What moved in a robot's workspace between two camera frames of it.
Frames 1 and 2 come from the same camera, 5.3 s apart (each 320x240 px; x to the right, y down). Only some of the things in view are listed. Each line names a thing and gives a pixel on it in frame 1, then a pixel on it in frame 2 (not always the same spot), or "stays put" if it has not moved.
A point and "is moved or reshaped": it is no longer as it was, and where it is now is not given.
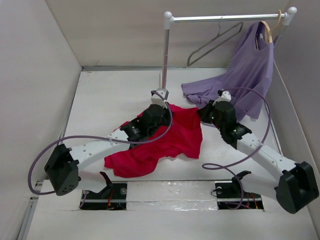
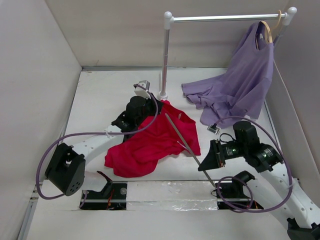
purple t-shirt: x=246 y=79 stays put
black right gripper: x=204 y=111 → x=214 y=160
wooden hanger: x=269 y=30 stays put
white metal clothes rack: x=169 y=19 stays put
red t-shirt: x=183 y=138 is moved or reshaped
